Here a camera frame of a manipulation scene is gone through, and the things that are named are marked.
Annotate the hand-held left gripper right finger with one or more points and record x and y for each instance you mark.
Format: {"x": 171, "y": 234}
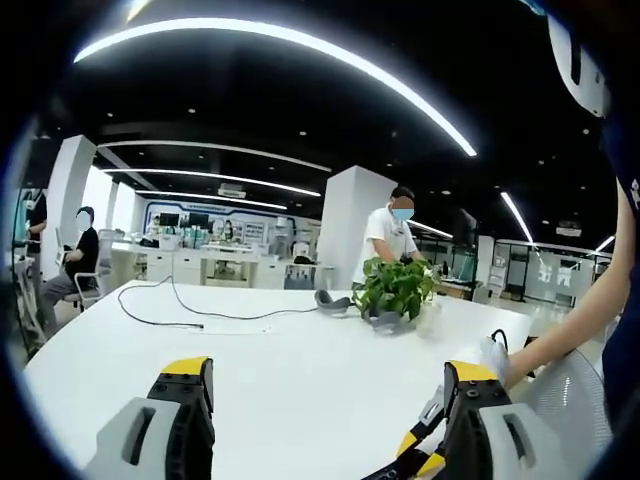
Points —
{"x": 475, "y": 420}

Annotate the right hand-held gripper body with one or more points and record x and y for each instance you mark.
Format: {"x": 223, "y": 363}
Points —
{"x": 497, "y": 360}

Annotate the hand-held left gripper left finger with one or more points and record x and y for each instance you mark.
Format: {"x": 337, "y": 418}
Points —
{"x": 185, "y": 415}

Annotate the grey mesh chair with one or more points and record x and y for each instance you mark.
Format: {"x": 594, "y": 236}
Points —
{"x": 565, "y": 395}

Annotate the brown wooden table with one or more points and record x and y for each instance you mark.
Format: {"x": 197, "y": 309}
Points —
{"x": 457, "y": 290}

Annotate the grey headset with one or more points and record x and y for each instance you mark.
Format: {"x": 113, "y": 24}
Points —
{"x": 332, "y": 305}
{"x": 390, "y": 324}

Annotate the person's dark blue shirt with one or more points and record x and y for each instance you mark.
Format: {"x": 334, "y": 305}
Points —
{"x": 622, "y": 380}

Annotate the green potted plant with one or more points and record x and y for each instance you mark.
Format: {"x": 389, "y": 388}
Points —
{"x": 395, "y": 285}

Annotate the straight ceiling light strip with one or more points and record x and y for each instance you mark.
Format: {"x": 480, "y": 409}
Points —
{"x": 517, "y": 217}

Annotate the white cabinet counter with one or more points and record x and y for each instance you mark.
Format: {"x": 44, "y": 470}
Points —
{"x": 190, "y": 262}

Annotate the white office chair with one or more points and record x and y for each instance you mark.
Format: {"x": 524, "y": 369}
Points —
{"x": 100, "y": 270}

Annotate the black monitor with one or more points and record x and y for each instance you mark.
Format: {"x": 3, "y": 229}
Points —
{"x": 169, "y": 220}
{"x": 199, "y": 219}

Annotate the white square pillar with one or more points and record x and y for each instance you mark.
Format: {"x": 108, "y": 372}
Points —
{"x": 350, "y": 225}
{"x": 70, "y": 190}

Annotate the ceiling air vent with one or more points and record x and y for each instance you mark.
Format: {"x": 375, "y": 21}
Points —
{"x": 232, "y": 190}

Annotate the white worn device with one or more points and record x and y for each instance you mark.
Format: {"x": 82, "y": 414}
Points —
{"x": 560, "y": 40}

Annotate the curved ceiling light strip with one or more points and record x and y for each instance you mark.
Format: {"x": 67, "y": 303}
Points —
{"x": 200, "y": 25}

